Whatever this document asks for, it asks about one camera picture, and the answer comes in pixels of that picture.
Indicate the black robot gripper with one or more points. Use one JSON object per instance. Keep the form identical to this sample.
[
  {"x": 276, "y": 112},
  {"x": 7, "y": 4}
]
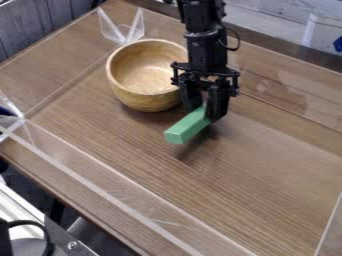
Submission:
[{"x": 206, "y": 69}]

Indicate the green rectangular block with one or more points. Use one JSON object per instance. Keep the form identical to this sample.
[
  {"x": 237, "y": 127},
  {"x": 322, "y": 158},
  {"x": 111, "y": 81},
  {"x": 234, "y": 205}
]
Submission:
[{"x": 187, "y": 127}]

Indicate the brown wooden bowl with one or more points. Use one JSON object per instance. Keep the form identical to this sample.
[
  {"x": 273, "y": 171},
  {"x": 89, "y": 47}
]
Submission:
[{"x": 139, "y": 72}]

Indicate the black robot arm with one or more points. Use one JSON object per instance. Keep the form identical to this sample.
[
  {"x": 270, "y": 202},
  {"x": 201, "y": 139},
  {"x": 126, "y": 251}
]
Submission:
[{"x": 201, "y": 15}]

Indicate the clear acrylic table fence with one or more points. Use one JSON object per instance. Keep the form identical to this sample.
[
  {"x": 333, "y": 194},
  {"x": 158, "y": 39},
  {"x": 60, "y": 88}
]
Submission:
[{"x": 248, "y": 190}]

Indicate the white bucket in background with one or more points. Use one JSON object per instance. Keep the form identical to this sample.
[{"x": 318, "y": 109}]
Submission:
[{"x": 324, "y": 33}]

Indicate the clear acrylic corner bracket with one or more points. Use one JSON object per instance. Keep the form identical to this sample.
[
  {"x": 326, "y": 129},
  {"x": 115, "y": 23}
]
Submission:
[{"x": 121, "y": 33}]

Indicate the metal bracket with screw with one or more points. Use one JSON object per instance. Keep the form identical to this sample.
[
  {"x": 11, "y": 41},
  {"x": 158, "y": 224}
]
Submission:
[{"x": 67, "y": 245}]

